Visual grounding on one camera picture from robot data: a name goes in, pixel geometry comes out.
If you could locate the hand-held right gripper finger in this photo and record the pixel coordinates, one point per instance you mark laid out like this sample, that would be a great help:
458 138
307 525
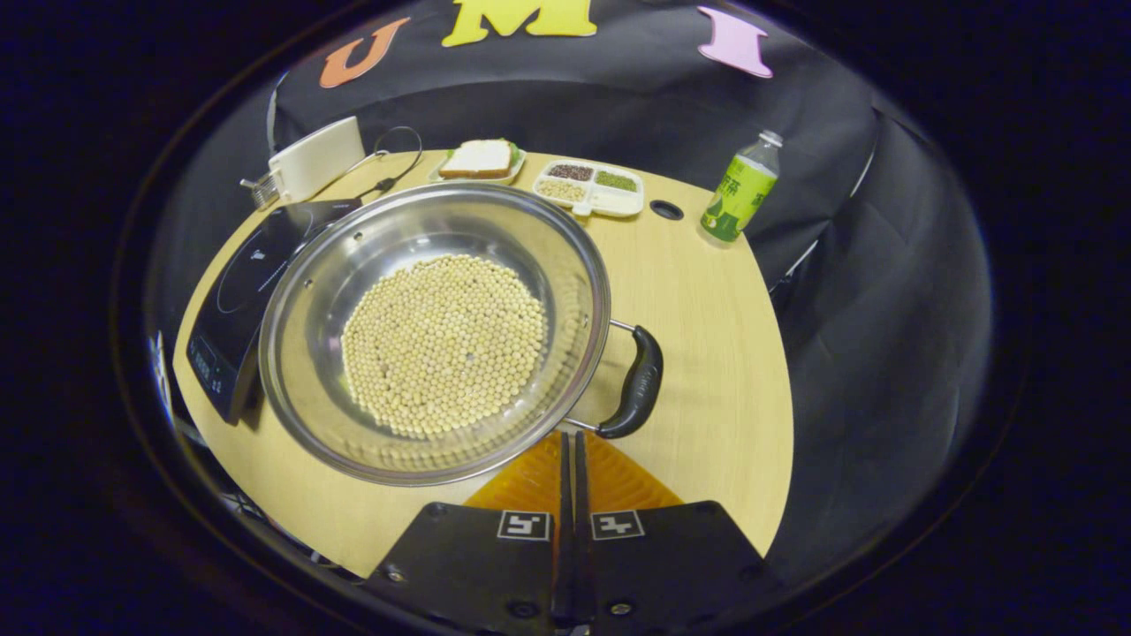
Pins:
581 495
565 530

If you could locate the black induction cooktop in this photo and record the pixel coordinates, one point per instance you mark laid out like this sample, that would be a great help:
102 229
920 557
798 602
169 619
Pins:
239 291

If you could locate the pile of soybeans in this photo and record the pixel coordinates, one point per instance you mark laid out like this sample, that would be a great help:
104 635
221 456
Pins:
442 344

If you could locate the white divided dish of beans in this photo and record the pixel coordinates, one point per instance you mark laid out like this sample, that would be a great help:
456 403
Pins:
610 201

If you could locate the white rectangular plate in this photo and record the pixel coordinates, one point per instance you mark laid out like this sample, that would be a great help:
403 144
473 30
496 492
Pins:
495 179

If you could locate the green label tea bottle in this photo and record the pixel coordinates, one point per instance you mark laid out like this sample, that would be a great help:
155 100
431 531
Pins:
738 194

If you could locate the sandwich with lettuce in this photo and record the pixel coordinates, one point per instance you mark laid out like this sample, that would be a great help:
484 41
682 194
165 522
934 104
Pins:
477 159

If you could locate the white toaster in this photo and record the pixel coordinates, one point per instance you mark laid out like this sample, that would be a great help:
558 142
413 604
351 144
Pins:
318 159

